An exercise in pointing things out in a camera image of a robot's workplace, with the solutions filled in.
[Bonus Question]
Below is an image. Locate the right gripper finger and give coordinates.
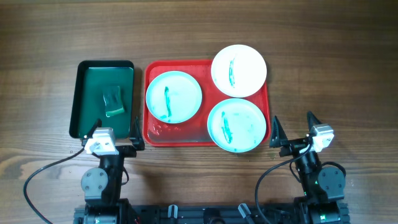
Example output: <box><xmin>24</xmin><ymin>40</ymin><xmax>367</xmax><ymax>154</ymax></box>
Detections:
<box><xmin>269</xmin><ymin>116</ymin><xmax>288</xmax><ymax>147</ymax></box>
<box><xmin>307</xmin><ymin>111</ymin><xmax>322</xmax><ymax>129</ymax></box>

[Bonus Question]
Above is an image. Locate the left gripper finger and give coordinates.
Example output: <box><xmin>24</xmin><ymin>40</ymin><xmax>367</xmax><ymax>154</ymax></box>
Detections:
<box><xmin>86</xmin><ymin>119</ymin><xmax>102</xmax><ymax>139</ymax></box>
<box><xmin>129</xmin><ymin>116</ymin><xmax>145</xmax><ymax>151</ymax></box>

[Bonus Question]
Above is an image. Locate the green scrubbing sponge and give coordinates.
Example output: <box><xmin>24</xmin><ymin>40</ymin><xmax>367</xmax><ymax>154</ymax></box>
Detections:
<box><xmin>103</xmin><ymin>86</ymin><xmax>124</xmax><ymax>118</ymax></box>

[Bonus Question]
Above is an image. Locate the light blue plate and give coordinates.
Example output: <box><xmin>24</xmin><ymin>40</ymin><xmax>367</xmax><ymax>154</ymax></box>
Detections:
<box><xmin>146</xmin><ymin>71</ymin><xmax>203</xmax><ymax>124</ymax></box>
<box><xmin>207</xmin><ymin>98</ymin><xmax>267</xmax><ymax>153</ymax></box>

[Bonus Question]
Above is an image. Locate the white plate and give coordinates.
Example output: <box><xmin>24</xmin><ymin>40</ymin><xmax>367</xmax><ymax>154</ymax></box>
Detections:
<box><xmin>211</xmin><ymin>44</ymin><xmax>267</xmax><ymax>98</ymax></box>

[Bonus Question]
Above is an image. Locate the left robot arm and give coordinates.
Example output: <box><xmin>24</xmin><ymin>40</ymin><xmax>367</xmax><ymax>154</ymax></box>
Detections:
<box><xmin>73</xmin><ymin>118</ymin><xmax>145</xmax><ymax>224</ymax></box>

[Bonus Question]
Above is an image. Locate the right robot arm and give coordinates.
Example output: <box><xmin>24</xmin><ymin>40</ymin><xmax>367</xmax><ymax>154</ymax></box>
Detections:
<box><xmin>270</xmin><ymin>111</ymin><xmax>346</xmax><ymax>223</ymax></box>

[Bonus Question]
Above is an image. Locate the dark green tray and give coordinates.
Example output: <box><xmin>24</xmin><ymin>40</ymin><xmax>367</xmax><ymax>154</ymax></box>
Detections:
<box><xmin>69</xmin><ymin>60</ymin><xmax>134</xmax><ymax>139</ymax></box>

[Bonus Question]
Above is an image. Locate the red plastic tray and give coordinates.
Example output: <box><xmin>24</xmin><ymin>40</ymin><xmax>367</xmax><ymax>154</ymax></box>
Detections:
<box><xmin>142</xmin><ymin>59</ymin><xmax>271</xmax><ymax>147</ymax></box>

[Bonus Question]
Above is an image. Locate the right black cable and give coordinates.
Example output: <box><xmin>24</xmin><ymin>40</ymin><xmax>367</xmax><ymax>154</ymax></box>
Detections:
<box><xmin>254</xmin><ymin>136</ymin><xmax>313</xmax><ymax>224</ymax></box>

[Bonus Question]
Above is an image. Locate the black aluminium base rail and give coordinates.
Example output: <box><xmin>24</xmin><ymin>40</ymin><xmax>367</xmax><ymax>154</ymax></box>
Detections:
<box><xmin>73</xmin><ymin>203</ymin><xmax>351</xmax><ymax>224</ymax></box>

